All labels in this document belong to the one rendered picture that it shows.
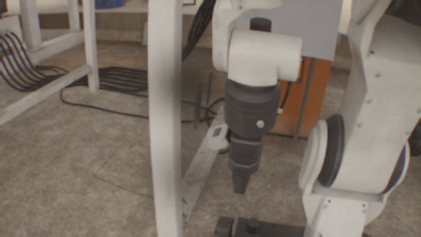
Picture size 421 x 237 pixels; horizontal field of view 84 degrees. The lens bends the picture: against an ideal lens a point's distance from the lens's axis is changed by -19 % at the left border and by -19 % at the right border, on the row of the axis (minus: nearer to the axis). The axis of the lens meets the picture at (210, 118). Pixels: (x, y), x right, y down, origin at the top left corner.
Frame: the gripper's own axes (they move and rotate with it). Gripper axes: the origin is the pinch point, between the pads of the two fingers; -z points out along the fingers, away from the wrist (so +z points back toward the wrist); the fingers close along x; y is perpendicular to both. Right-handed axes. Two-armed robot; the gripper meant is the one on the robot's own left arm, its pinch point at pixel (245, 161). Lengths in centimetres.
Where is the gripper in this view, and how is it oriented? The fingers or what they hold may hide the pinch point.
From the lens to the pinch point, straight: 55.6
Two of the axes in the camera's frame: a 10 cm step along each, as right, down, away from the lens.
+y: -9.7, -1.5, 1.9
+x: 2.5, -6.3, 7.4
